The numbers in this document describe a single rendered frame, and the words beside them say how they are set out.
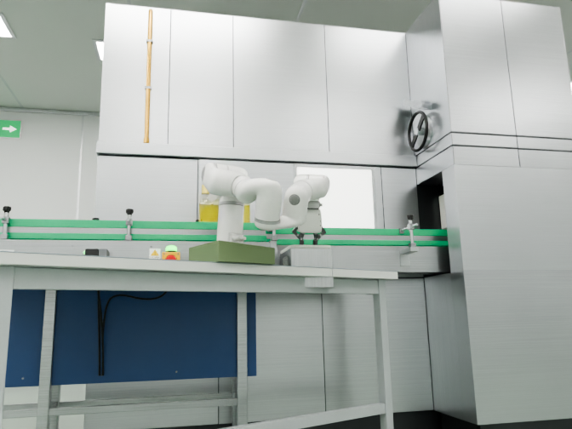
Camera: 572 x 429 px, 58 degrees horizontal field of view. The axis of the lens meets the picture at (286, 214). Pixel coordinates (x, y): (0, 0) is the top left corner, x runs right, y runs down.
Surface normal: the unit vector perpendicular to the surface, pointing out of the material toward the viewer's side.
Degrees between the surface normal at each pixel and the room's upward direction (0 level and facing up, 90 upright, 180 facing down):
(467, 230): 90
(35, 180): 90
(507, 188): 90
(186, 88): 90
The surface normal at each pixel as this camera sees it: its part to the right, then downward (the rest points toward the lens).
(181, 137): 0.21, -0.20
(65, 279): 0.59, -0.18
